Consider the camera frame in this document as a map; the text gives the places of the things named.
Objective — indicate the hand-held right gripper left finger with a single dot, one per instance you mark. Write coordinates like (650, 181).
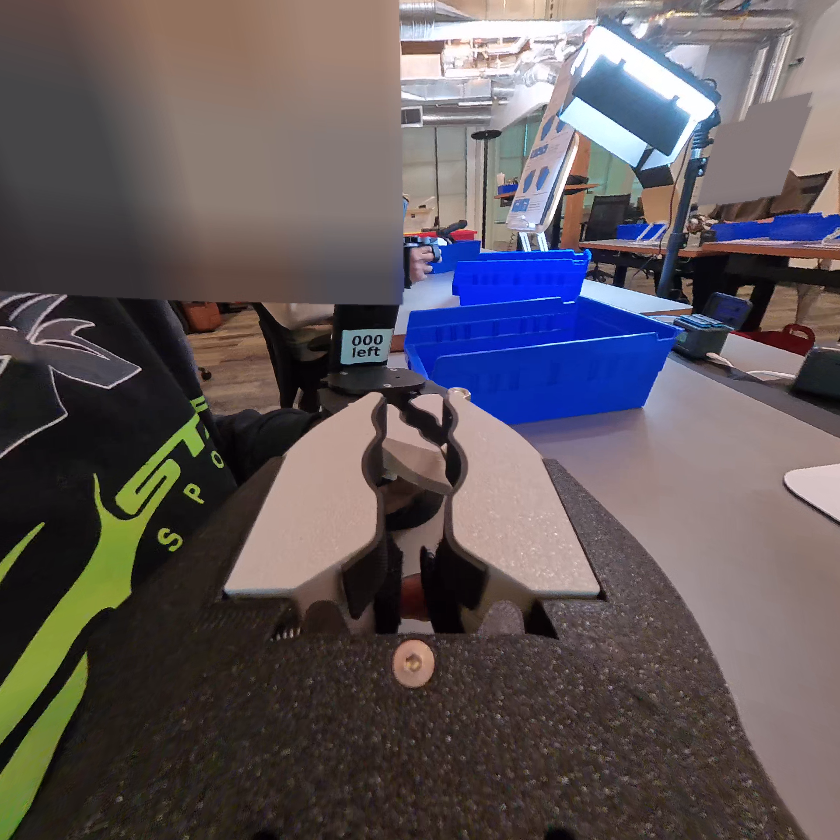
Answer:
(309, 519)

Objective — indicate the printed poster banner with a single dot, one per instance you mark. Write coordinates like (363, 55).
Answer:
(541, 164)

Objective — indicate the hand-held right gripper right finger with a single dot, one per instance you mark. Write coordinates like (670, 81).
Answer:
(519, 519)

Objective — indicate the large blue plastic bin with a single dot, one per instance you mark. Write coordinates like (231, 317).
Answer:
(538, 361)

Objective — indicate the studio light on stand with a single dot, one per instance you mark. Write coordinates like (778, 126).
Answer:
(643, 92)

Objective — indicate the person's black printed shirt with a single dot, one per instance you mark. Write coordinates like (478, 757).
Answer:
(92, 525)

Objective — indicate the small black box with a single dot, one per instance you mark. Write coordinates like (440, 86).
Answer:
(819, 374)

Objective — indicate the row of blue bins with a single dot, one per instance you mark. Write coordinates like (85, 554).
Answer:
(775, 229)

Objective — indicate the sign on white stand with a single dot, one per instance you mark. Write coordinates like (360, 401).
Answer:
(820, 492)

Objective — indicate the wooden office desk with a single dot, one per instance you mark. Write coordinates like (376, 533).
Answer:
(735, 250)

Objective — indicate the small black device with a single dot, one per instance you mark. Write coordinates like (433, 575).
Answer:
(701, 337)

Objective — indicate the black floor lamp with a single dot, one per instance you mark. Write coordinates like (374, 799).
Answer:
(487, 184)

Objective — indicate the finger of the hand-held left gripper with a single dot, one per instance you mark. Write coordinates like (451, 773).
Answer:
(418, 466)

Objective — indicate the person's left forearm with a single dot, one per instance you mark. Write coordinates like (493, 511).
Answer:
(269, 440)

